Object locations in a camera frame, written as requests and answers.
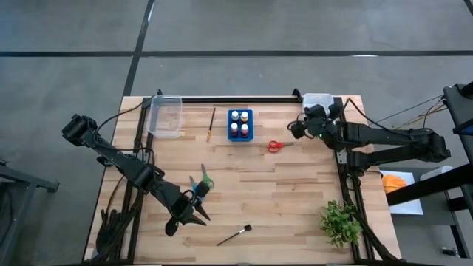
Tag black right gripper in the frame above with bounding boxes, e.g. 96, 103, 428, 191
289, 103, 343, 140

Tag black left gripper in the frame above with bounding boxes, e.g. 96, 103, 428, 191
162, 180, 212, 237

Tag long black comb brush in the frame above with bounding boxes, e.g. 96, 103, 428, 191
215, 223, 253, 248

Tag white plastic bin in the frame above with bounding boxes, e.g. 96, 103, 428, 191
302, 92, 336, 116

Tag green scissors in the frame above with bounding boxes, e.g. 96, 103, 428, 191
200, 163, 216, 190

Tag red scissors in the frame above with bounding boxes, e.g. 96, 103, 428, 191
267, 140, 296, 154

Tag blue plastic basket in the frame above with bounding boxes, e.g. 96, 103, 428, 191
227, 108, 255, 143

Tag orange and black paintbrush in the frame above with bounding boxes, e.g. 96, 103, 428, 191
205, 107, 217, 143

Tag orange rounded object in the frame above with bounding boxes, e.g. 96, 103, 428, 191
382, 174, 408, 194

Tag clear plastic bin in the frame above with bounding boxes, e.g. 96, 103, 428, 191
146, 94, 184, 139

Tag green plant in white pot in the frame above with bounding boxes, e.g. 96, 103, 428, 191
319, 199, 364, 250

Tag white paper sheet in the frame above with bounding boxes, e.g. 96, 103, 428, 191
379, 169, 424, 216

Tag white plastic tub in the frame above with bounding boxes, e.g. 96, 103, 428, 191
419, 165, 455, 183

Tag black equipment cart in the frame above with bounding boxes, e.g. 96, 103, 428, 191
386, 81, 473, 259

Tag dark metal stand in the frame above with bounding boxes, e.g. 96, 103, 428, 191
0, 158, 60, 259

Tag silver frame bracket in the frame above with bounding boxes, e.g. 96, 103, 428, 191
335, 147, 349, 166

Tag black cable bundle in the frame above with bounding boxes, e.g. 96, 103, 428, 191
94, 177, 147, 262

